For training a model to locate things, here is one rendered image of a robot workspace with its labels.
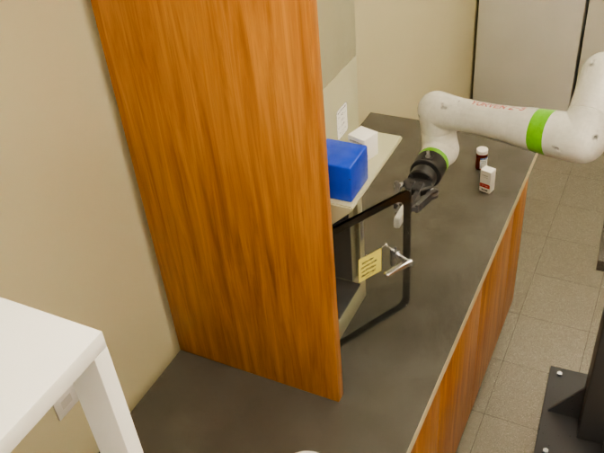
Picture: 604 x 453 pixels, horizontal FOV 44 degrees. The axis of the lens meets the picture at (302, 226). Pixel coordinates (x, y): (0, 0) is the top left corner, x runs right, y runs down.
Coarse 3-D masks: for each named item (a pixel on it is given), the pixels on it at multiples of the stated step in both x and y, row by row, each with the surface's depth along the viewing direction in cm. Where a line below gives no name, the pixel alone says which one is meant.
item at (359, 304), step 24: (408, 192) 185; (360, 216) 178; (384, 216) 183; (408, 216) 189; (336, 240) 177; (360, 240) 182; (384, 240) 188; (408, 240) 194; (336, 264) 181; (384, 264) 193; (336, 288) 185; (360, 288) 191; (384, 288) 198; (408, 288) 205; (360, 312) 196; (384, 312) 203
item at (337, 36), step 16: (320, 0) 150; (336, 0) 158; (352, 0) 165; (320, 16) 152; (336, 16) 159; (352, 16) 167; (320, 32) 154; (336, 32) 161; (352, 32) 169; (320, 48) 155; (336, 48) 163; (352, 48) 171; (336, 64) 165
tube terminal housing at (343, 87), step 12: (348, 72) 172; (336, 84) 167; (348, 84) 174; (324, 96) 163; (336, 96) 169; (348, 96) 175; (324, 108) 164; (336, 108) 170; (348, 108) 177; (336, 120) 172; (348, 120) 179; (336, 132) 173; (348, 132) 180; (360, 204) 200
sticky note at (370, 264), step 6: (378, 252) 189; (366, 258) 187; (372, 258) 188; (378, 258) 190; (360, 264) 187; (366, 264) 188; (372, 264) 190; (378, 264) 191; (360, 270) 188; (366, 270) 189; (372, 270) 191; (378, 270) 192; (360, 276) 189; (366, 276) 190
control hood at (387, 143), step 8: (384, 136) 182; (392, 136) 182; (400, 136) 182; (384, 144) 180; (392, 144) 179; (384, 152) 177; (392, 152) 177; (376, 160) 174; (384, 160) 174; (368, 168) 172; (376, 168) 171; (368, 184) 167; (360, 192) 164; (336, 200) 162; (352, 200) 162; (336, 208) 162; (344, 208) 161; (352, 208) 160; (336, 216) 163; (344, 216) 163
